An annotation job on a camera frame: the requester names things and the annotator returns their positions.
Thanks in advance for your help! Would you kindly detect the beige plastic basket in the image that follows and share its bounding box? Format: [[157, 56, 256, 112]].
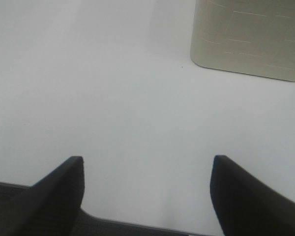
[[190, 0, 295, 82]]

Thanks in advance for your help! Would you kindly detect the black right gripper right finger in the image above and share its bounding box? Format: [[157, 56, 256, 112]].
[[210, 155, 295, 236]]

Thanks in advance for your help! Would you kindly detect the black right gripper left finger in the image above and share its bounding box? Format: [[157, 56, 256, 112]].
[[0, 156, 85, 236]]

